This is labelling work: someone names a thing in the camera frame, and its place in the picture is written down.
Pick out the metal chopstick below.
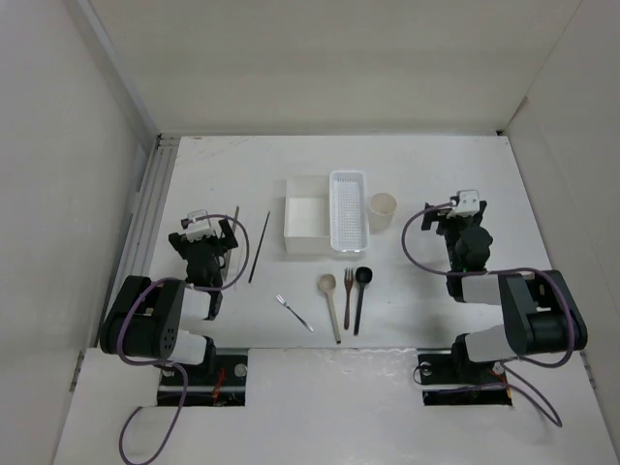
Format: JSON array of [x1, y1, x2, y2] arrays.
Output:
[[232, 205, 239, 231]]

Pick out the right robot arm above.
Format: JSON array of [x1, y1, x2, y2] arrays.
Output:
[[418, 201, 588, 386]]

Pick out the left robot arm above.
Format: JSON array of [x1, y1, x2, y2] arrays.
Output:
[[100, 214, 238, 385]]

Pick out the white chopstick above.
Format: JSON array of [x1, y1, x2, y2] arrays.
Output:
[[232, 248, 245, 291]]

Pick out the black chopstick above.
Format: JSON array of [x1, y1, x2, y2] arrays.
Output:
[[248, 210, 271, 284]]

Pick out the small metal fork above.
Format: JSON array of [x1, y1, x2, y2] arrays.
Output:
[[275, 294, 314, 332]]

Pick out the black spoon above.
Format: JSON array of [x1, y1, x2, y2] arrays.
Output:
[[354, 266, 373, 336]]

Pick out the white square box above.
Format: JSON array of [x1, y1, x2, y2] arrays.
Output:
[[284, 175, 332, 257]]

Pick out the beige wooden spoon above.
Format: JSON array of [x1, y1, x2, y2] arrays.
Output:
[[318, 274, 342, 345]]

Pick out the brown wooden fork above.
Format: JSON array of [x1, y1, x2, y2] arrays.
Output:
[[344, 267, 355, 330]]

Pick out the white perforated basket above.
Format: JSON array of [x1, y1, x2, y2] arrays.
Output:
[[328, 170, 369, 257]]

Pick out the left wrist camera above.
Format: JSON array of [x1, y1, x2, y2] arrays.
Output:
[[181, 209, 214, 242]]

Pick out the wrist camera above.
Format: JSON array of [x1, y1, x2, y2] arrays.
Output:
[[448, 190, 481, 217], [181, 209, 214, 242]]

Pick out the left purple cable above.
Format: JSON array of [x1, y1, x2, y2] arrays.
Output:
[[118, 214, 251, 460]]

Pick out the purple cable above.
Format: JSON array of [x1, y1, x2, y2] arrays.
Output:
[[403, 201, 580, 428], [118, 214, 251, 460]]

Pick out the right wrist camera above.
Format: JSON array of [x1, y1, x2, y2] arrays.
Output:
[[448, 190, 481, 217]]

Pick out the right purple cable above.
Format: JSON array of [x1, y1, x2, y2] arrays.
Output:
[[403, 201, 580, 428]]

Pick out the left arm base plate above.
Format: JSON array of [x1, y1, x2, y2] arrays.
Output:
[[156, 349, 249, 407]]

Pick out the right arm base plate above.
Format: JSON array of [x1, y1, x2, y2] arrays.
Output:
[[415, 353, 512, 407]]

